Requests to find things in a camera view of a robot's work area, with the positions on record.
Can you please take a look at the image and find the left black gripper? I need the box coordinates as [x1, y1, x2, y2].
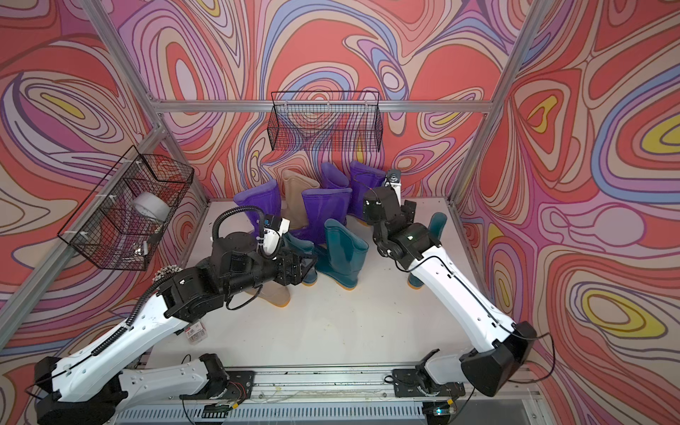
[222, 244, 320, 299]

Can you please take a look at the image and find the teal rain boot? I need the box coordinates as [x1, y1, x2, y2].
[314, 219, 369, 290]
[407, 212, 448, 290]
[283, 232, 318, 286]

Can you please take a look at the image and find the beige rain boot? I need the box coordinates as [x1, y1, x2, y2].
[282, 170, 321, 230]
[245, 282, 291, 308]

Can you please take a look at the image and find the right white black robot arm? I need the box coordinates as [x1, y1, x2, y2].
[363, 187, 546, 397]

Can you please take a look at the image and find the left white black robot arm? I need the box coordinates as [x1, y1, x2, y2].
[35, 205, 317, 424]

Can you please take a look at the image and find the back thin purple rain boot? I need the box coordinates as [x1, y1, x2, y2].
[321, 162, 350, 189]

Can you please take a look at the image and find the small clear plastic box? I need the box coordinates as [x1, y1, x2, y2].
[183, 321, 207, 345]

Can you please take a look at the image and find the white tape roll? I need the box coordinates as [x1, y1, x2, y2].
[132, 191, 171, 221]

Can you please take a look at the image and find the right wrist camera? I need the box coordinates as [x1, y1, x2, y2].
[384, 169, 402, 204]

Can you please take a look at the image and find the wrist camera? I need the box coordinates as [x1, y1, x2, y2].
[262, 214, 290, 258]
[384, 169, 402, 204]

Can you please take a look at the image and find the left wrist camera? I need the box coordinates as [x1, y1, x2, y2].
[262, 214, 290, 258]

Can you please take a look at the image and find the back black wire basket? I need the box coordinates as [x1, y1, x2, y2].
[267, 90, 384, 153]

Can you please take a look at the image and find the black wire basket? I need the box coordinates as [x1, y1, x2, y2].
[267, 90, 384, 153]
[58, 147, 194, 271]

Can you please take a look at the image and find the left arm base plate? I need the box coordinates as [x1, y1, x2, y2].
[179, 370, 256, 401]

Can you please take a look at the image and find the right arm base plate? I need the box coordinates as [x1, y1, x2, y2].
[384, 368, 466, 400]

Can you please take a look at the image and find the aluminium front rail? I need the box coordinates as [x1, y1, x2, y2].
[116, 365, 487, 414]

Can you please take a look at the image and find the left black wire basket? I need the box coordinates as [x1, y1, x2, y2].
[58, 147, 194, 271]

